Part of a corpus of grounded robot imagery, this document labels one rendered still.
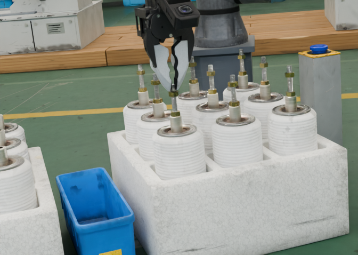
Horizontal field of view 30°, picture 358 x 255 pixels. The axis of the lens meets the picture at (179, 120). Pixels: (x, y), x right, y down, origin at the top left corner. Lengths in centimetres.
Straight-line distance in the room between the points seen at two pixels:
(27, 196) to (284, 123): 49
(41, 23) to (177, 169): 230
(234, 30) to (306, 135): 59
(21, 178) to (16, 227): 8
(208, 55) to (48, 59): 169
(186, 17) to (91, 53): 222
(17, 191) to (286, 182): 49
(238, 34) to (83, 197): 63
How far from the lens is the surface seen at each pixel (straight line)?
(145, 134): 133
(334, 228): 136
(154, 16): 118
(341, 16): 329
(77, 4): 344
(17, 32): 349
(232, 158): 126
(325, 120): 156
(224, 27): 180
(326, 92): 154
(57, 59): 337
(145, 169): 127
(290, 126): 129
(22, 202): 117
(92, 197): 152
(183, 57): 121
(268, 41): 321
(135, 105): 146
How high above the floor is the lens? 61
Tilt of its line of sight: 16 degrees down
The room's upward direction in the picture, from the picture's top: 5 degrees counter-clockwise
